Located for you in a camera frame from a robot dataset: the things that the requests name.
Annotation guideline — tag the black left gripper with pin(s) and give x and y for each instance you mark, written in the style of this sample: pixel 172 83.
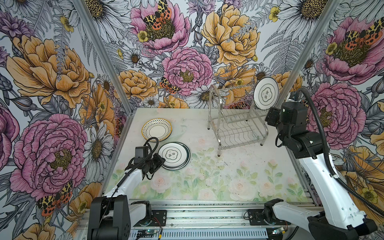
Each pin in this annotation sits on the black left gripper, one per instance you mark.
pixel 160 162

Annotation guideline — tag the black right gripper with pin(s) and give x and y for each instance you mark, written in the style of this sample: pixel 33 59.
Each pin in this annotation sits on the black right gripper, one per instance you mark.
pixel 273 113

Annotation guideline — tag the white black ring plate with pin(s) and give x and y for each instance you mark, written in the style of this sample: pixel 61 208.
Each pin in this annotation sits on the white black ring plate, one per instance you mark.
pixel 177 155

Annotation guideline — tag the yellow rim dotted plate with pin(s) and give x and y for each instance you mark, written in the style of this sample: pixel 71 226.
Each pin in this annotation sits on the yellow rim dotted plate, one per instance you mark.
pixel 159 128

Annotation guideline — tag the chrome wire dish rack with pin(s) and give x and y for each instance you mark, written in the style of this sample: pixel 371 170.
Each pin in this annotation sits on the chrome wire dish rack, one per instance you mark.
pixel 235 118

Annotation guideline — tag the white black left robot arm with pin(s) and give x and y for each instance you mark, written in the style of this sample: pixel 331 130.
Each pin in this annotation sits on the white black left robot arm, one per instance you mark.
pixel 112 216

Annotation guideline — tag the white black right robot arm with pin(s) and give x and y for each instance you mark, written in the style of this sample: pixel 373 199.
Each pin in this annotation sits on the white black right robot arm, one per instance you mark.
pixel 340 219

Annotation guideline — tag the small green circuit board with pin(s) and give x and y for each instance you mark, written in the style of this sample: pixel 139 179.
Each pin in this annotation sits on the small green circuit board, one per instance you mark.
pixel 145 234

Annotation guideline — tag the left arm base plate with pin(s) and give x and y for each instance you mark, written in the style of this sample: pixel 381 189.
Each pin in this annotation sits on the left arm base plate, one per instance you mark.
pixel 158 218

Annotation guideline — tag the aluminium mounting rail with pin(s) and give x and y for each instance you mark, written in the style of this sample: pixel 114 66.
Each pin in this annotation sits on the aluminium mounting rail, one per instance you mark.
pixel 213 220

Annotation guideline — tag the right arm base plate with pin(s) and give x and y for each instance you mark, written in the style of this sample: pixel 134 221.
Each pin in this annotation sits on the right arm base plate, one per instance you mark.
pixel 257 217

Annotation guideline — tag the right aluminium corner post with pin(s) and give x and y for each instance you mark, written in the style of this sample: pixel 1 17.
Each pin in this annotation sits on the right aluminium corner post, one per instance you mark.
pixel 320 27

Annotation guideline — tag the aluminium corner post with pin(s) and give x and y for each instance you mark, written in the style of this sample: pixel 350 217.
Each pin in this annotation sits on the aluminium corner post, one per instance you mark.
pixel 320 27
pixel 96 39

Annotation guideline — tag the left aluminium corner post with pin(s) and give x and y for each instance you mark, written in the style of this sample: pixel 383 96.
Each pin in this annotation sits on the left aluminium corner post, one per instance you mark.
pixel 96 39

